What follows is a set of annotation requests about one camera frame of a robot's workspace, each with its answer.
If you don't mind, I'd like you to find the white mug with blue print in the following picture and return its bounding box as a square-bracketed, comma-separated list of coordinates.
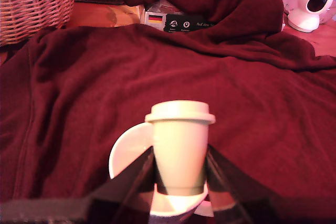
[108, 122, 215, 224]

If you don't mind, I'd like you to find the white cup-shaped coffee capsule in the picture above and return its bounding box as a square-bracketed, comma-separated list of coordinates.
[144, 100, 217, 197]

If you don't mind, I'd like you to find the dark red fleece cloth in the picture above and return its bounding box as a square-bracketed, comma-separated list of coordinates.
[0, 0, 336, 224]

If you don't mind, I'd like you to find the black box with German flag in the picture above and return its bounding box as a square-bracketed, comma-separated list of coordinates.
[144, 10, 219, 34]

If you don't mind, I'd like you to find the pale flat box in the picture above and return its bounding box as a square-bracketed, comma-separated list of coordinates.
[144, 0, 185, 15]

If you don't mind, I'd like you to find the small white round camera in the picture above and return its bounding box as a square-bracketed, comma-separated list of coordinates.
[287, 0, 335, 34]

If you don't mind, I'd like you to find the wicker basket with handle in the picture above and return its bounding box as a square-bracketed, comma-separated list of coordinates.
[0, 0, 76, 48]

